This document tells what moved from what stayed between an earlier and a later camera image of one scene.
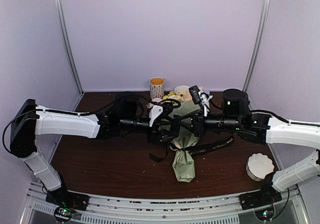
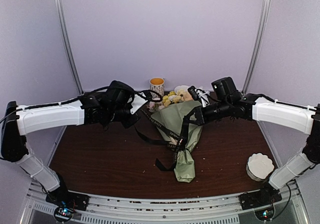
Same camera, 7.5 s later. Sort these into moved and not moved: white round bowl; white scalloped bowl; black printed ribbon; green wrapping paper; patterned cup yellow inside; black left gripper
Moved: black left gripper; black printed ribbon
Not moved: green wrapping paper; white scalloped bowl; white round bowl; patterned cup yellow inside
